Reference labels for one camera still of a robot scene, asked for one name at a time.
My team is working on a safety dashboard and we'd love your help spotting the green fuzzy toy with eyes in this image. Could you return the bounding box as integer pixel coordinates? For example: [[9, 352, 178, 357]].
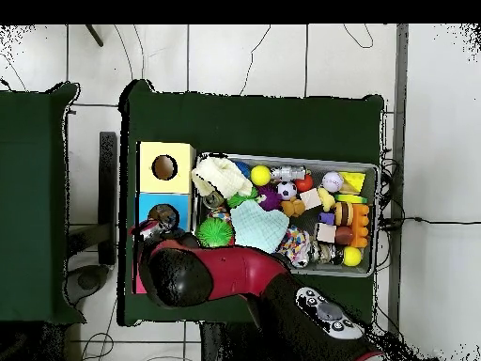
[[197, 216, 235, 249]]

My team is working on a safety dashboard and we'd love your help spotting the pale yellow cloth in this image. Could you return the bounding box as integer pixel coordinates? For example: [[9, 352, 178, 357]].
[[191, 153, 255, 200]]

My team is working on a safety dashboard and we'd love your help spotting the mint green cloth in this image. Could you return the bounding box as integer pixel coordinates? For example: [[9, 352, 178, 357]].
[[228, 199, 290, 255]]

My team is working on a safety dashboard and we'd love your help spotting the crushed silver can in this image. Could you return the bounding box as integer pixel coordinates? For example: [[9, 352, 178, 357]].
[[202, 189, 225, 211], [309, 242, 343, 266]]

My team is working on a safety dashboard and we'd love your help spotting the wooden box with three holes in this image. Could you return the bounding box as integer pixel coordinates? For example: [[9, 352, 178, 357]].
[[131, 139, 198, 297]]

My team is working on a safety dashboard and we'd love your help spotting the clear mesh bin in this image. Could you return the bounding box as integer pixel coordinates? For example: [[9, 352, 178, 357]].
[[191, 153, 380, 278]]

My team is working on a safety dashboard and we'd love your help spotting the small green spiky toy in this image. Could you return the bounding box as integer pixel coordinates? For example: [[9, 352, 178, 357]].
[[226, 187, 260, 209]]

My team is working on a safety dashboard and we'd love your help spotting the blue spiky ball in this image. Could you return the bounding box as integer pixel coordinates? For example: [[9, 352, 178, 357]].
[[231, 159, 253, 180]]

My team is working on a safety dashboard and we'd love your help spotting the dark green side table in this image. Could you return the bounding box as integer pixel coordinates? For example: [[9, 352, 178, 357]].
[[0, 81, 85, 326]]

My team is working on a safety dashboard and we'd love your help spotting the purple fuzzy toy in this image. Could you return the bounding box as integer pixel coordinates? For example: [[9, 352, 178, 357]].
[[256, 186, 286, 213]]

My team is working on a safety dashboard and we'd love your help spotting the small soccer ball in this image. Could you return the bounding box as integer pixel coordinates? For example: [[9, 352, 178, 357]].
[[275, 180, 298, 202]]

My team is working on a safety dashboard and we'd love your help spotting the orange plush toy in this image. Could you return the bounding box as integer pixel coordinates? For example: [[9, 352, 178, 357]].
[[281, 197, 307, 220]]

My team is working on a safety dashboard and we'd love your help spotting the white multicoloured printed packet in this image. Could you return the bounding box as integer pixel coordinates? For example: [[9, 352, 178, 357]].
[[277, 227, 313, 269]]

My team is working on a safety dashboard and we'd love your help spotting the silver robot toy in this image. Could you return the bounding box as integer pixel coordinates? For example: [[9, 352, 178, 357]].
[[270, 165, 308, 183]]

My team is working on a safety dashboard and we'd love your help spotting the small red ball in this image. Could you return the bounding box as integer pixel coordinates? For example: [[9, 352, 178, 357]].
[[294, 174, 315, 195]]

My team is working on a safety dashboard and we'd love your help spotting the small wooden block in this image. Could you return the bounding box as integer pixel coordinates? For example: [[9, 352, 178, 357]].
[[300, 188, 324, 212]]

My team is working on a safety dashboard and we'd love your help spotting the tan wooden cube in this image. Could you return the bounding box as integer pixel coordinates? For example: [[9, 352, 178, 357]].
[[315, 223, 339, 244]]

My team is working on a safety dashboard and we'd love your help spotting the yellow duck toy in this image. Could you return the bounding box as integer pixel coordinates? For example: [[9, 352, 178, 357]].
[[316, 186, 337, 211]]

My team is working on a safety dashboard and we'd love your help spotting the white baseball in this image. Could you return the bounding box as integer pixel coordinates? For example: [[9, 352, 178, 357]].
[[320, 169, 344, 193]]

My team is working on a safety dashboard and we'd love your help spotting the brown toy football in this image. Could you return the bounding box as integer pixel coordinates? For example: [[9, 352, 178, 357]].
[[335, 226, 356, 246]]

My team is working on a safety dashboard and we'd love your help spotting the small yellow ball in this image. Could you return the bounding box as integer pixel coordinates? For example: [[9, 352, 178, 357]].
[[341, 246, 364, 268]]

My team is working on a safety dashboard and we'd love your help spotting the yellow toy banana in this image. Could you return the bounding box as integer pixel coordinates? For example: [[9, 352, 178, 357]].
[[335, 194, 370, 205]]

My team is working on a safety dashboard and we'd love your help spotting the orange spiky toy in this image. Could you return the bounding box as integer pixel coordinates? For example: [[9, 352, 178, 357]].
[[349, 203, 372, 250]]

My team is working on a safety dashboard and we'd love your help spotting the black floor cable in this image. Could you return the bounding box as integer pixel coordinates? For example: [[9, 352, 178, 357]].
[[378, 153, 481, 230]]

